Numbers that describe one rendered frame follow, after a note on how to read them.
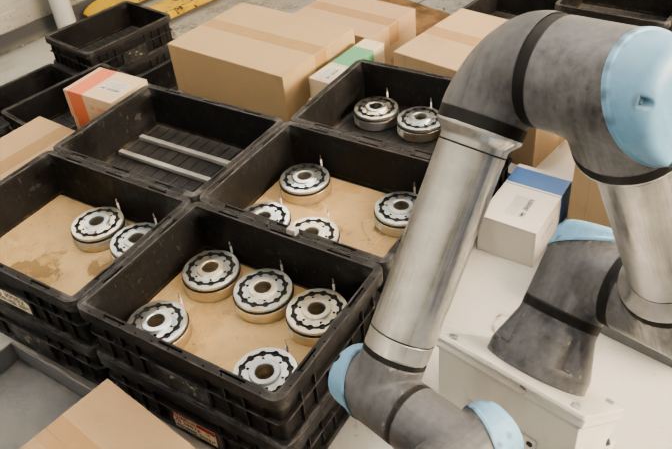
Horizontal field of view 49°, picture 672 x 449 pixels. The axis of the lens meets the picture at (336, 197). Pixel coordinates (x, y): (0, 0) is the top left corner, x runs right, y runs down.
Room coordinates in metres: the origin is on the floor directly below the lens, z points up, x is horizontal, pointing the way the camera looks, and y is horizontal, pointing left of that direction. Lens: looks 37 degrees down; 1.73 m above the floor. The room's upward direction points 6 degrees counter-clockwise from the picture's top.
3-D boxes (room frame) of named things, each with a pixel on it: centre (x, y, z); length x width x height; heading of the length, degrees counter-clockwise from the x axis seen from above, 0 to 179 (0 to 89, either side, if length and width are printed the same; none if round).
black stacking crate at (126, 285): (0.85, 0.18, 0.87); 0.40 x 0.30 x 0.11; 55
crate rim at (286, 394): (0.85, 0.18, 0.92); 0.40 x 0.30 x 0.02; 55
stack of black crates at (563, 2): (2.46, -1.10, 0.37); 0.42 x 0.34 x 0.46; 45
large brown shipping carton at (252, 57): (1.82, 0.16, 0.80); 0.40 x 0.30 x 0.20; 50
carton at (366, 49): (1.67, -0.06, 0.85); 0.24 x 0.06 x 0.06; 140
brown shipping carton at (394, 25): (2.00, -0.10, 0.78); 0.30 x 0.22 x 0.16; 48
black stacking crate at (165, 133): (1.32, 0.33, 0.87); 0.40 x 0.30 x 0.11; 55
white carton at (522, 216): (1.16, -0.39, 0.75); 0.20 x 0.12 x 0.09; 142
